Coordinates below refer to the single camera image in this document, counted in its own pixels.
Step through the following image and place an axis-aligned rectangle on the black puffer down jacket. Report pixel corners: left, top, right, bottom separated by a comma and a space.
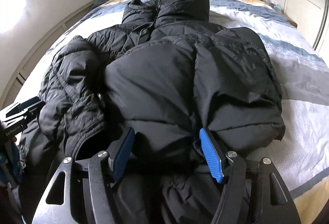
18, 0, 285, 223

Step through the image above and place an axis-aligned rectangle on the striped duvet cover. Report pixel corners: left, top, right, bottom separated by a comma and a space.
38, 0, 329, 224

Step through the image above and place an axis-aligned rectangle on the beige radiator cover cabinet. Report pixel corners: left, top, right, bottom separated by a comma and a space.
1, 0, 96, 108

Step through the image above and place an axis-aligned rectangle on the window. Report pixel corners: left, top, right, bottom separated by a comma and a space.
1, 0, 26, 34

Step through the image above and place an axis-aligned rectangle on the white wardrobe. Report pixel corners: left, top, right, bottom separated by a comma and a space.
284, 0, 328, 50

